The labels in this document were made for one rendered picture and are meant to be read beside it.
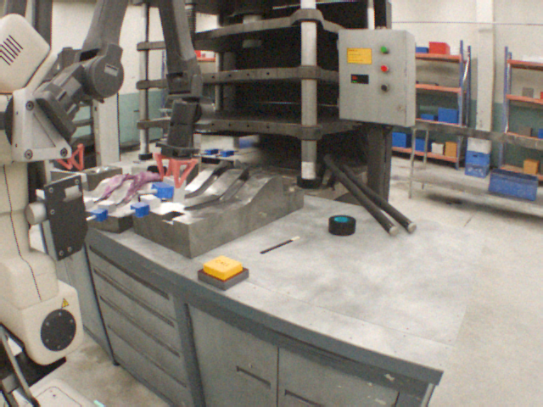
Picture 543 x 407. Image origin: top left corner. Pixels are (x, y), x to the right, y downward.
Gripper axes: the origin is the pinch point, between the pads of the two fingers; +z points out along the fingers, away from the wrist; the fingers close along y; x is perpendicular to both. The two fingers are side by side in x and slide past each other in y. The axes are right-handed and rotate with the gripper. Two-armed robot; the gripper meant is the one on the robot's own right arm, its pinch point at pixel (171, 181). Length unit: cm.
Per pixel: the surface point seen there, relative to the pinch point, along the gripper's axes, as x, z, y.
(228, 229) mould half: -13.6, 10.9, -9.3
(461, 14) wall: -639, -295, 44
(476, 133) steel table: -346, -49, -41
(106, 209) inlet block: 4.3, 14.7, 25.1
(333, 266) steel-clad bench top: -16.9, 10.2, -38.4
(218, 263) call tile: 2.6, 11.7, -21.1
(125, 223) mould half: -0.1, 18.1, 20.1
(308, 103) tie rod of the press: -69, -26, 8
